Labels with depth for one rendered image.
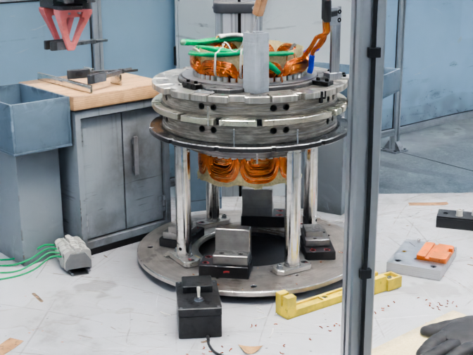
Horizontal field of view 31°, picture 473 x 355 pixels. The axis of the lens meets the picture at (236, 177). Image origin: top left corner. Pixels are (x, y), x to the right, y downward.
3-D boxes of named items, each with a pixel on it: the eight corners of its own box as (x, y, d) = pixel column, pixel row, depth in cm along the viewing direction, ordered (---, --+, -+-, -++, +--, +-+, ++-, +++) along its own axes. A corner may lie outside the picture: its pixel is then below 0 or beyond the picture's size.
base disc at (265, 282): (232, 320, 124) (232, 315, 124) (95, 245, 153) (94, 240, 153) (410, 256, 148) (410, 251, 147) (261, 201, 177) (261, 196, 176)
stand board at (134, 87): (74, 111, 143) (72, 97, 142) (18, 95, 157) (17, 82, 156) (170, 95, 156) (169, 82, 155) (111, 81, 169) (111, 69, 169)
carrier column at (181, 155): (182, 264, 142) (179, 141, 136) (174, 260, 144) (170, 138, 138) (195, 260, 144) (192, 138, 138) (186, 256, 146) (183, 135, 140)
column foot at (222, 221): (232, 223, 161) (232, 219, 161) (201, 229, 158) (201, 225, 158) (224, 219, 164) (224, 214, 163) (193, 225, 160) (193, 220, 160)
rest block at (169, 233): (197, 231, 153) (197, 219, 152) (184, 241, 148) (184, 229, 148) (176, 227, 155) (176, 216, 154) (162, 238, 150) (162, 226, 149)
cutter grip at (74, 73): (68, 79, 150) (67, 70, 150) (67, 78, 151) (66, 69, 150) (90, 77, 152) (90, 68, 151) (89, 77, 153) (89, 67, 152)
